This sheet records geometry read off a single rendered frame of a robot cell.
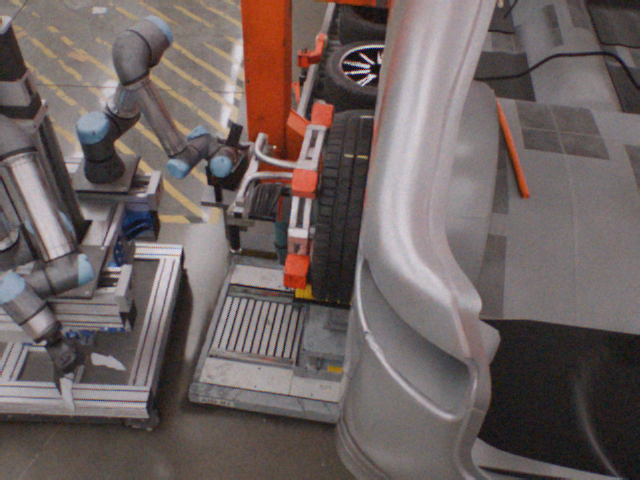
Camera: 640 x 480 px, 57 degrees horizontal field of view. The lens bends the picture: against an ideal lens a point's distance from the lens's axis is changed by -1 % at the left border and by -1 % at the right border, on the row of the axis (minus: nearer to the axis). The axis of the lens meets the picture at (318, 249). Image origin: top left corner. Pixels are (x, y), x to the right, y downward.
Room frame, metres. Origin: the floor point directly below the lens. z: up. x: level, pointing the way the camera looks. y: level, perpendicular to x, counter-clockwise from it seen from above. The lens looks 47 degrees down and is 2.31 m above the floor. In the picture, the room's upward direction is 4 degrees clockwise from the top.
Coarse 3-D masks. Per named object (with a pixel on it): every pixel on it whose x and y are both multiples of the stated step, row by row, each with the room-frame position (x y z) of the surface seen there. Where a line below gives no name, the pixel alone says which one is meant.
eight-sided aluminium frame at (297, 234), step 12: (312, 132) 1.64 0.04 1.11; (324, 132) 1.64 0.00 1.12; (312, 144) 1.79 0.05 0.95; (324, 144) 1.76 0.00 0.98; (300, 156) 1.50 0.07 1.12; (324, 156) 1.79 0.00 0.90; (300, 168) 1.45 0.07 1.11; (312, 168) 1.45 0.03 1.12; (300, 228) 1.31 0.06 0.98; (312, 228) 1.67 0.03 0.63; (288, 240) 1.30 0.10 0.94; (300, 240) 1.30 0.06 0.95; (312, 240) 1.61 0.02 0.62; (288, 252) 1.30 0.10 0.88; (300, 252) 1.54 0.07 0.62
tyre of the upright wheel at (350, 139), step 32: (352, 128) 1.59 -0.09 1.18; (352, 160) 1.45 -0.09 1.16; (320, 192) 1.36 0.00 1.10; (352, 192) 1.36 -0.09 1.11; (320, 224) 1.29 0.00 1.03; (352, 224) 1.28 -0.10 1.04; (320, 256) 1.24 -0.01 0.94; (352, 256) 1.24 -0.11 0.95; (320, 288) 1.23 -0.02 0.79; (352, 288) 1.23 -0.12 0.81
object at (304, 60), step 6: (318, 36) 3.48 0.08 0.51; (324, 36) 3.48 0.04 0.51; (318, 42) 3.43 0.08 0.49; (324, 42) 3.46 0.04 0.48; (318, 48) 3.35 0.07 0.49; (300, 54) 3.25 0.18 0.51; (306, 54) 3.24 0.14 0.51; (312, 54) 3.27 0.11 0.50; (318, 54) 3.28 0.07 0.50; (300, 60) 3.23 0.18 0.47; (306, 60) 3.23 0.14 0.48; (312, 60) 3.25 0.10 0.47; (318, 60) 3.27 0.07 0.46; (306, 66) 3.23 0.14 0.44; (294, 84) 3.60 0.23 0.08; (294, 90) 3.54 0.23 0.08
